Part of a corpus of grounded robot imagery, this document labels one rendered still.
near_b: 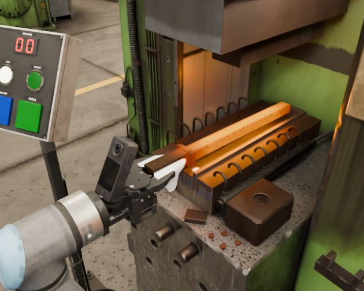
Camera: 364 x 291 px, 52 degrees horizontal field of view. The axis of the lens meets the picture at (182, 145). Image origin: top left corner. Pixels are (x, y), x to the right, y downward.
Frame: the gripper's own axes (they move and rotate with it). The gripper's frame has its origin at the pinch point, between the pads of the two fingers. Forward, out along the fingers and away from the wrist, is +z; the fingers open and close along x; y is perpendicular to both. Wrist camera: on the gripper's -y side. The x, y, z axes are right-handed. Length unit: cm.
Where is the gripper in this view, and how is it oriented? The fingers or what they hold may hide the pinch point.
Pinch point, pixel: (177, 157)
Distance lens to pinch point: 75.3
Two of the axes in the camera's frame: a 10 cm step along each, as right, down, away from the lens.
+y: 0.1, 8.3, 5.5
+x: 6.7, 4.1, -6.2
